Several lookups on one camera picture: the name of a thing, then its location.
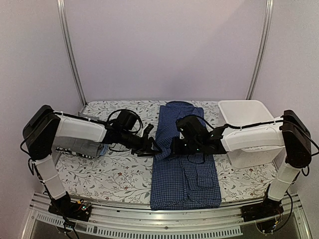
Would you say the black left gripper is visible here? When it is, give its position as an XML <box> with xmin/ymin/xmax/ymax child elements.
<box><xmin>119</xmin><ymin>129</ymin><xmax>162</xmax><ymax>157</ymax></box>

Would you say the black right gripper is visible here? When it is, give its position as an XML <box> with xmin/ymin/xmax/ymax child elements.
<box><xmin>169</xmin><ymin>137</ymin><xmax>201</xmax><ymax>156</ymax></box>

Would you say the blue checked long sleeve shirt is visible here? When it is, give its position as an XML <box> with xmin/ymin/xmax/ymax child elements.
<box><xmin>150</xmin><ymin>101</ymin><xmax>222</xmax><ymax>211</ymax></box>

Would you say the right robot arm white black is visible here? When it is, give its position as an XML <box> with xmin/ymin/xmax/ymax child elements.
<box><xmin>171</xmin><ymin>110</ymin><xmax>315</xmax><ymax>217</ymax></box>

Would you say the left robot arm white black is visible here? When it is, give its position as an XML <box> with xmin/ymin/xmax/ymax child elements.
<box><xmin>21</xmin><ymin>105</ymin><xmax>162</xmax><ymax>216</ymax></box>

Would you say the floral white tablecloth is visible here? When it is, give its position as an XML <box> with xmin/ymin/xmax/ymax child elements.
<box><xmin>56</xmin><ymin>101</ymin><xmax>277</xmax><ymax>204</ymax></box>

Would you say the light blue folded shirt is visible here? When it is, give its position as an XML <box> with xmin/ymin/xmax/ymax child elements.
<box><xmin>99</xmin><ymin>144</ymin><xmax>108</xmax><ymax>156</ymax></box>

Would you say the white plastic basket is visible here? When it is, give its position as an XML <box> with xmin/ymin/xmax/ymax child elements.
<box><xmin>218</xmin><ymin>100</ymin><xmax>284</xmax><ymax>169</ymax></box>

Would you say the grey folded shirt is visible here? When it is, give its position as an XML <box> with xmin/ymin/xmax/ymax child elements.
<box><xmin>53</xmin><ymin>114</ymin><xmax>107</xmax><ymax>158</ymax></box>

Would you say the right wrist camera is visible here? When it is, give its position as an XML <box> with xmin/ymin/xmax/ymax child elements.
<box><xmin>176</xmin><ymin>115</ymin><xmax>208</xmax><ymax>140</ymax></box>

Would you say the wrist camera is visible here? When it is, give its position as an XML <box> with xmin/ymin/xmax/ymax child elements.
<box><xmin>176</xmin><ymin>115</ymin><xmax>208</xmax><ymax>140</ymax></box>
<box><xmin>112</xmin><ymin>110</ymin><xmax>143</xmax><ymax>140</ymax></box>

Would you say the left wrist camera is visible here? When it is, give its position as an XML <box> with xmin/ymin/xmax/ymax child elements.
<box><xmin>112</xmin><ymin>110</ymin><xmax>143</xmax><ymax>140</ymax></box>

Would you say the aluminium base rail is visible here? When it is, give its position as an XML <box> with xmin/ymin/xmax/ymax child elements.
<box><xmin>21</xmin><ymin>193</ymin><xmax>315</xmax><ymax>239</ymax></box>

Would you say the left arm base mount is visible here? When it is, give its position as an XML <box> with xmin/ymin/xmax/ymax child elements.
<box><xmin>48</xmin><ymin>199</ymin><xmax>92</xmax><ymax>222</ymax></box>

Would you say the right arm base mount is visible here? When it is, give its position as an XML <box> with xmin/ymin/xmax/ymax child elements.
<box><xmin>240</xmin><ymin>198</ymin><xmax>284</xmax><ymax>222</ymax></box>

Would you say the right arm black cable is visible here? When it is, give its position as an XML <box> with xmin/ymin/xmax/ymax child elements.
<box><xmin>306</xmin><ymin>134</ymin><xmax>319</xmax><ymax>157</ymax></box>

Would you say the right aluminium frame post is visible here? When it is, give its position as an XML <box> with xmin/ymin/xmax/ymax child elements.
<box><xmin>246</xmin><ymin>0</ymin><xmax>274</xmax><ymax>100</ymax></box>

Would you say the aluminium frame post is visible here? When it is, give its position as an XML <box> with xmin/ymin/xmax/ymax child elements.
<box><xmin>246</xmin><ymin>0</ymin><xmax>274</xmax><ymax>100</ymax></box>
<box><xmin>56</xmin><ymin>0</ymin><xmax>87</xmax><ymax>106</ymax></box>

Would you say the left aluminium frame post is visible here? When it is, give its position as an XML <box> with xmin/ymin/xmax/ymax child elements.
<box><xmin>56</xmin><ymin>0</ymin><xmax>87</xmax><ymax>106</ymax></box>

